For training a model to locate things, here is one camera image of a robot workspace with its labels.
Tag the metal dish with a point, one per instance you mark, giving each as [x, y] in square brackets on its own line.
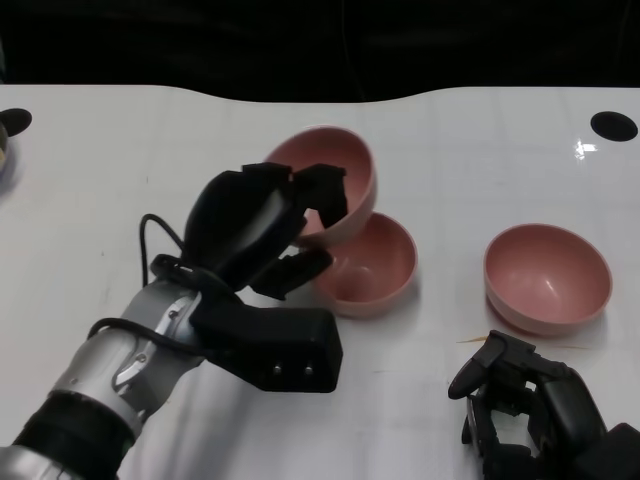
[3, 147]

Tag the black table grommet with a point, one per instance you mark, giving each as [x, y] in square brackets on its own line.
[614, 126]
[17, 120]

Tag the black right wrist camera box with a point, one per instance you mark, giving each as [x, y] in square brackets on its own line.
[620, 455]

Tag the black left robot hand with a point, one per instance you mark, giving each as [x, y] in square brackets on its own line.
[235, 225]

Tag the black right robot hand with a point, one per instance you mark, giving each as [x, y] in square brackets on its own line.
[565, 410]

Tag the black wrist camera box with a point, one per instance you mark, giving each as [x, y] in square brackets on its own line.
[620, 455]
[280, 345]

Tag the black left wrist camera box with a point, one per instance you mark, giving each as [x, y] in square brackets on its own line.
[280, 345]

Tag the pink plastic bowl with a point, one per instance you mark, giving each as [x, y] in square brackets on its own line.
[325, 147]
[547, 272]
[375, 265]

